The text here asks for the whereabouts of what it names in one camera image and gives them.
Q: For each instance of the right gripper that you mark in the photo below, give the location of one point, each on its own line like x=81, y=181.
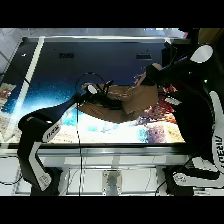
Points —
x=153, y=73

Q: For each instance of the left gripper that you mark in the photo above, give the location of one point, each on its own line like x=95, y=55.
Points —
x=108, y=100

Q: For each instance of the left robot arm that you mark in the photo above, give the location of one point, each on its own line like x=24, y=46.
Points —
x=36, y=133

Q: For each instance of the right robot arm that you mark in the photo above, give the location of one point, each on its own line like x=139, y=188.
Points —
x=196, y=113

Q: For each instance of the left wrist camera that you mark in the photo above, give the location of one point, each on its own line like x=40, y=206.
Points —
x=106, y=87

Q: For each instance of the silver frame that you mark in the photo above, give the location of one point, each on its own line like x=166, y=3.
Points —
x=110, y=166

